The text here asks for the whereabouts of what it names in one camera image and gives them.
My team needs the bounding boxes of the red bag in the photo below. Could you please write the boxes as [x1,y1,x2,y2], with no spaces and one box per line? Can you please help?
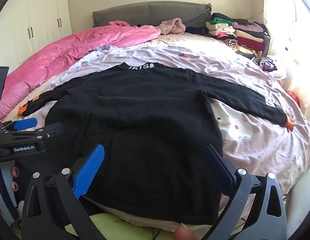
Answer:
[286,89,302,108]

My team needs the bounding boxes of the person's left hand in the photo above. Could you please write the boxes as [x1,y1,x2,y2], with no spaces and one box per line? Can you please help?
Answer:
[8,166,26,220]

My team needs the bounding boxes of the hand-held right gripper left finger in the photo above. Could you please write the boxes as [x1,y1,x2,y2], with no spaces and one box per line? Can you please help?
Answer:
[20,144,105,240]

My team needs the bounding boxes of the cream curtain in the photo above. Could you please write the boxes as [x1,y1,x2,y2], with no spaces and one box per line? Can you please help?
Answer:
[260,0,310,113]

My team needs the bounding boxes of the pink fuzzy cloth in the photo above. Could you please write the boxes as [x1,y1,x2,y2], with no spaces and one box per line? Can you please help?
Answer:
[159,18,187,36]

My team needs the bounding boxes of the pink quilt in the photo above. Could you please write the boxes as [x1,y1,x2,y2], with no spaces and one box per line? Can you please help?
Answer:
[0,20,162,123]

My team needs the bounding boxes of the person's right hand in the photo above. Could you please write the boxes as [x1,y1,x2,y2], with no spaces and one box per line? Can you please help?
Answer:
[173,224,198,240]

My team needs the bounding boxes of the light green cloth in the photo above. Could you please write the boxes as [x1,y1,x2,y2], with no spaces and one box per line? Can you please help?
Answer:
[63,212,176,240]

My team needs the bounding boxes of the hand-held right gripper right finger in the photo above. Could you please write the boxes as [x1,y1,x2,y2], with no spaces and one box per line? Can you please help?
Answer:
[204,144,288,240]

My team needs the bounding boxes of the black sweater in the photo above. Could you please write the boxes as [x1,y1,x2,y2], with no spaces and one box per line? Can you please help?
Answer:
[21,62,294,225]

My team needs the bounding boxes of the dark cloth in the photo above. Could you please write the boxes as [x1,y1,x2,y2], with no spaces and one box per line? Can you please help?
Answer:
[185,26,211,37]

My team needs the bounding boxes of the grey quilted headboard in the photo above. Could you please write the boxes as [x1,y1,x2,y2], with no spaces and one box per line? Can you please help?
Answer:
[92,1,212,28]

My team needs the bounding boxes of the purple striped cloth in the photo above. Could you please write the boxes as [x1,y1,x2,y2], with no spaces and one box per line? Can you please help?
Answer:
[259,59,278,72]

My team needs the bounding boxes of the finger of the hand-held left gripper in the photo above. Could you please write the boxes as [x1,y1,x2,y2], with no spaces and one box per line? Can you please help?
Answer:
[32,122,68,140]
[1,117,38,134]

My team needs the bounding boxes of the white wardrobe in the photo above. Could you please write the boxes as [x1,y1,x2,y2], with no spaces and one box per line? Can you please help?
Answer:
[0,0,73,68]

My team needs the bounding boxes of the pile of folded clothes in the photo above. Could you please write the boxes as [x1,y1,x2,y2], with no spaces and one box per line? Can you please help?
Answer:
[206,12,271,58]

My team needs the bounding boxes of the lilac printed bed sheet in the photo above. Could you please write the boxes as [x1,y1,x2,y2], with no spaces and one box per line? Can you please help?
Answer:
[5,41,310,195]

